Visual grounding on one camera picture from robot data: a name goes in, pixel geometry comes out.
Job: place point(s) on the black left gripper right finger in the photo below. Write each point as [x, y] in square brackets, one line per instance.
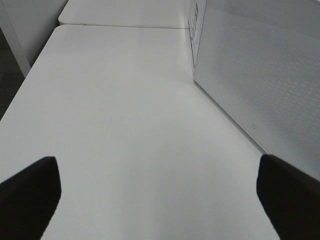
[290, 198]

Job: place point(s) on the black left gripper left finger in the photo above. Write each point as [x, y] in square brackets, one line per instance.
[29, 199]

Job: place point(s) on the white microwave door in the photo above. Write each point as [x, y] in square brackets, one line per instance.
[260, 61]

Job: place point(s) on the white table leg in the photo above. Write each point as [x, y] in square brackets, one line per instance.
[13, 41]

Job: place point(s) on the white microwave oven body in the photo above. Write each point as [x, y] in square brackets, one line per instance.
[196, 15]

